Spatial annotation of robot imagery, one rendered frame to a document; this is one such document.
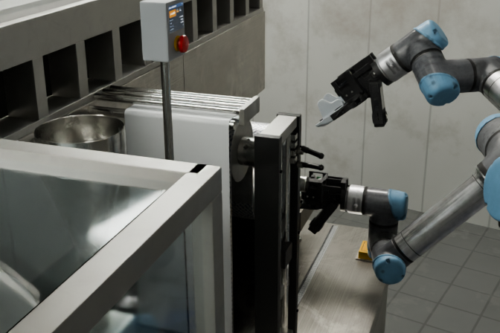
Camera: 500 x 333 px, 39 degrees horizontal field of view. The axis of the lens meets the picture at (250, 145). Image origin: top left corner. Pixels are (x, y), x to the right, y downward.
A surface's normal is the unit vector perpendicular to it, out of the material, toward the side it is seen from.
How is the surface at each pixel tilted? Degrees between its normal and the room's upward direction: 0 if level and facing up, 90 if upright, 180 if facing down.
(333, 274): 0
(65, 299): 0
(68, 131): 90
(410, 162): 90
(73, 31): 90
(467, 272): 0
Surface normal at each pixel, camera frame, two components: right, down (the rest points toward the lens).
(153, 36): -0.33, 0.33
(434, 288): 0.00, -0.94
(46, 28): 0.94, 0.11
